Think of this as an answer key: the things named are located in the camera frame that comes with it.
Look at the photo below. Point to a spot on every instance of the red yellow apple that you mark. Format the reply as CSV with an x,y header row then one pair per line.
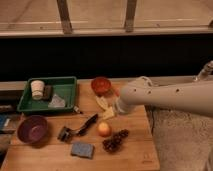
x,y
104,129

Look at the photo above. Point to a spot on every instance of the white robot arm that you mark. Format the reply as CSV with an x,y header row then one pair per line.
x,y
194,97

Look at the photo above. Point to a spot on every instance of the red bowl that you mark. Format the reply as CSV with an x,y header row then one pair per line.
x,y
100,85

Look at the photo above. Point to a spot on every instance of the purple bowl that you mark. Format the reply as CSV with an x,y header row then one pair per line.
x,y
32,129

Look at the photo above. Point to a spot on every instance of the yellow banana piece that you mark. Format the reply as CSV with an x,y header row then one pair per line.
x,y
102,102

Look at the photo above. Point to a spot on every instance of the yellow cheese wedge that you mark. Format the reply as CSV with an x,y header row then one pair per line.
x,y
109,113

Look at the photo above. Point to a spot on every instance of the clear plastic bag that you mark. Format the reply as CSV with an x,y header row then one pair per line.
x,y
57,102

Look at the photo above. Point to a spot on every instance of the dark block in tray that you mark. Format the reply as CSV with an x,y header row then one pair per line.
x,y
48,90

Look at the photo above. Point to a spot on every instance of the dark grape bunch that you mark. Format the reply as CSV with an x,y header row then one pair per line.
x,y
114,143

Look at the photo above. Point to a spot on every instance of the green plastic tray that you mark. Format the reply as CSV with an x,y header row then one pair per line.
x,y
65,87

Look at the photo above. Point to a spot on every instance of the black dish brush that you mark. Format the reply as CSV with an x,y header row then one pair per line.
x,y
67,133

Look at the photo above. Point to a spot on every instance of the blue sponge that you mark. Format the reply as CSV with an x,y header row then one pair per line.
x,y
82,149

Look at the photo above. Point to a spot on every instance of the white paper cup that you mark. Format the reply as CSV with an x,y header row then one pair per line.
x,y
37,88

